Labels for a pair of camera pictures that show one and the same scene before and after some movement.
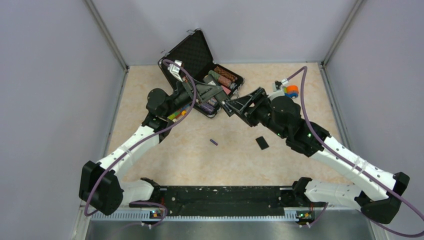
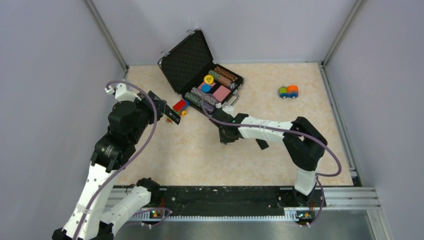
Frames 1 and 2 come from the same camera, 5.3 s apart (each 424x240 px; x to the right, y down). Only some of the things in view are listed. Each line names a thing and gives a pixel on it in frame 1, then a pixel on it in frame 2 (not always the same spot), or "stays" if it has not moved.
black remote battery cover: [262, 142] stays
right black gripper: [242, 106] -> [224, 140]
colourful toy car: [291, 91] stays
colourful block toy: [179, 113] stays
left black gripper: [205, 91] -> [160, 105]
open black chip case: [190, 70] stays
